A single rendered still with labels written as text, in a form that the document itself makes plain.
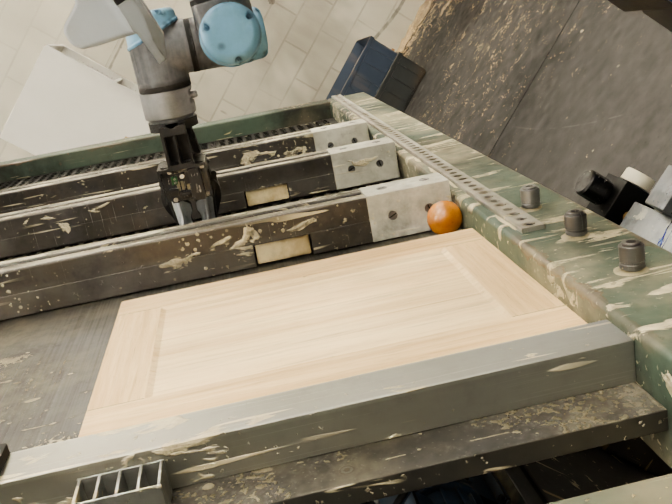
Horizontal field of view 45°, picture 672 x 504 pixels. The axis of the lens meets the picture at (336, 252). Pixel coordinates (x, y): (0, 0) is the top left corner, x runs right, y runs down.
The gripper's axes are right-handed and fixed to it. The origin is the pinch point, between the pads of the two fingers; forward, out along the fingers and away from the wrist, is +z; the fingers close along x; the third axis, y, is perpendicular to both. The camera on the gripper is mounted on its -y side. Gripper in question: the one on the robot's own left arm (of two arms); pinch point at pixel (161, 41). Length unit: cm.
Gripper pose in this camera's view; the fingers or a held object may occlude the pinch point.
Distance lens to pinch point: 64.9
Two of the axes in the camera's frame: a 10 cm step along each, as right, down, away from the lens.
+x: 1.5, 2.6, -9.5
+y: -8.4, 5.5, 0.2
